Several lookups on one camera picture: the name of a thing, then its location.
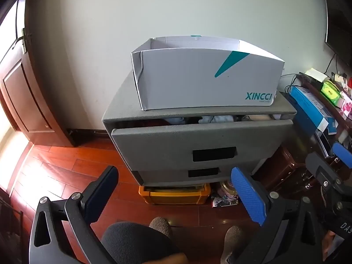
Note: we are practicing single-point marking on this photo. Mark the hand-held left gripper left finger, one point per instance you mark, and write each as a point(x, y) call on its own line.
point(100, 195)

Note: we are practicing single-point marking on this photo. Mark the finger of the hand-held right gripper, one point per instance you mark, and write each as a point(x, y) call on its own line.
point(342, 150)

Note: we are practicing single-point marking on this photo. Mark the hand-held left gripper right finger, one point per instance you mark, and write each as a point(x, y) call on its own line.
point(249, 195)

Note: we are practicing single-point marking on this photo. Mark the white cardboard box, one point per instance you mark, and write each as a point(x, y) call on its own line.
point(198, 79)

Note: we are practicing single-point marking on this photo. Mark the grey lower drawer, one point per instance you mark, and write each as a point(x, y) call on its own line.
point(165, 174)

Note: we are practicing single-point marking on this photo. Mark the person's right hand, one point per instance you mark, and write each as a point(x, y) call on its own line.
point(329, 243)

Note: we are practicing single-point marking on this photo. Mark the black glossy device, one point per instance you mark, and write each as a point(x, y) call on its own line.
point(324, 144)

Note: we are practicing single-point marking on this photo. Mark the round decorated tin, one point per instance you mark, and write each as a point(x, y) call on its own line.
point(227, 189)

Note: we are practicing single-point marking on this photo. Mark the colourful magazine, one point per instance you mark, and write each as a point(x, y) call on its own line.
point(222, 201)

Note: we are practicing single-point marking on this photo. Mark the pink box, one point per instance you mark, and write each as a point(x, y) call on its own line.
point(346, 106)

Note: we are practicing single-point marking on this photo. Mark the grey fuzzy slipper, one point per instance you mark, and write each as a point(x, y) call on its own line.
point(161, 225)
point(232, 242)

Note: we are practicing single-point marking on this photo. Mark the blue cardboard box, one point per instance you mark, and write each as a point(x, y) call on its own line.
point(308, 107)

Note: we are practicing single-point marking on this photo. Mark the green packet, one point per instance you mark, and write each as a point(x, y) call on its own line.
point(331, 93)

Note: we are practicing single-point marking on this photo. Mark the black office chair seat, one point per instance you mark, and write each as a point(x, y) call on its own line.
point(137, 242)

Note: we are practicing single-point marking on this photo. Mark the black baseboard strip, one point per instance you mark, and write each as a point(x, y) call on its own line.
point(88, 136)

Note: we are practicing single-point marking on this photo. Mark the orange storage box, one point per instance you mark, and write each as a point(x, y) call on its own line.
point(173, 197)

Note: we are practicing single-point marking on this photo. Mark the beige cloth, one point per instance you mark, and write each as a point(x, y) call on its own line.
point(258, 117)

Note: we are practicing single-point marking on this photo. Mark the white paper box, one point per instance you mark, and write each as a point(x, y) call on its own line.
point(316, 74)

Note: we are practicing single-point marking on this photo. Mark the pale blue cloth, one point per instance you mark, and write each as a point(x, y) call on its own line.
point(217, 119)
point(176, 120)

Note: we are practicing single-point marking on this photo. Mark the grey nightstand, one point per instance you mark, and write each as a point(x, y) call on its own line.
point(123, 107)

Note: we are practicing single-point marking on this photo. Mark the brown wooden door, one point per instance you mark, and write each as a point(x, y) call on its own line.
point(24, 96)

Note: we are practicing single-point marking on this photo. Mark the black television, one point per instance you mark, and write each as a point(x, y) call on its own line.
point(339, 22)

